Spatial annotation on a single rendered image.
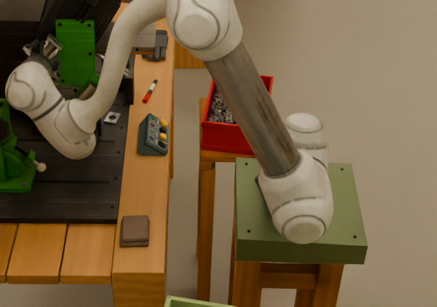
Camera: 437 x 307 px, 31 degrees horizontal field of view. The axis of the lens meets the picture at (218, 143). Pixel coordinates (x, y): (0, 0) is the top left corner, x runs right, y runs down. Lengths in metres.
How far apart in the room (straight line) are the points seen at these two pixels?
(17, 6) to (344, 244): 1.25
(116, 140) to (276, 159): 0.76
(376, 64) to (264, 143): 2.86
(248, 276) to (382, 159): 1.81
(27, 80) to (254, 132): 0.59
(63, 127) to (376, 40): 3.13
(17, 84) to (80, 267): 0.52
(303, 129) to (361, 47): 2.76
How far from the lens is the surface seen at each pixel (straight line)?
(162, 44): 2.98
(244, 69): 1.80
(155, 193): 2.36
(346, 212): 2.32
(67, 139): 2.11
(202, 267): 3.03
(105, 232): 2.28
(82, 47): 2.47
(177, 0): 1.69
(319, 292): 2.42
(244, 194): 2.32
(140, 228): 2.21
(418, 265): 3.53
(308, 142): 2.13
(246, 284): 2.37
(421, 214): 3.76
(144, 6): 1.93
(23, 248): 2.27
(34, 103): 2.06
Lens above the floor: 2.49
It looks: 39 degrees down
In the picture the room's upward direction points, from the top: 3 degrees clockwise
